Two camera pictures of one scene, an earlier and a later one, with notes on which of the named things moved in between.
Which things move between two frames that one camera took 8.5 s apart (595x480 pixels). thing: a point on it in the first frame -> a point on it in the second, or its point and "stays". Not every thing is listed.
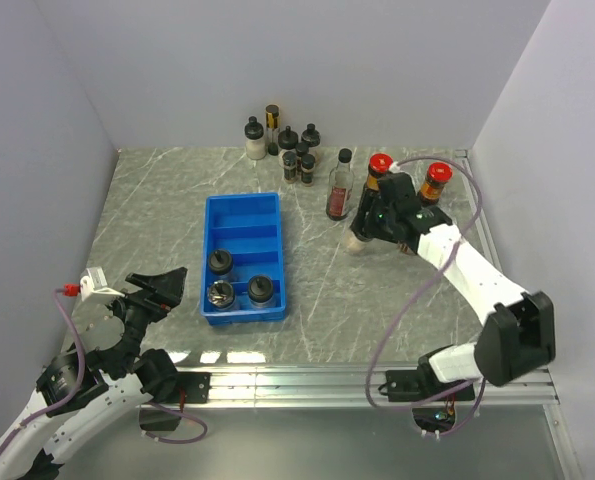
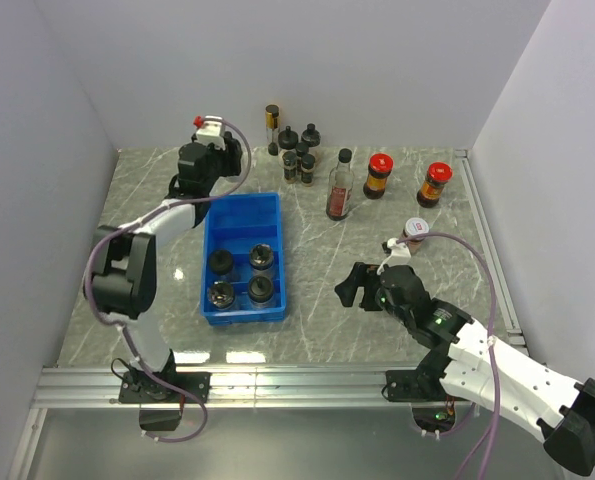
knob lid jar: x=288 y=138 stays
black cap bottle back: x=221 y=261 stays
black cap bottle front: x=354 y=245 -> x=261 y=258
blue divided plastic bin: x=242 y=269 stays
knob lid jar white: x=260 y=290 stays
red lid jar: x=379 y=164 stays
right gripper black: x=368 y=204 -> x=361 y=275
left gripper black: x=168 y=285 -> x=231 y=163
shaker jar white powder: x=221 y=294 stays
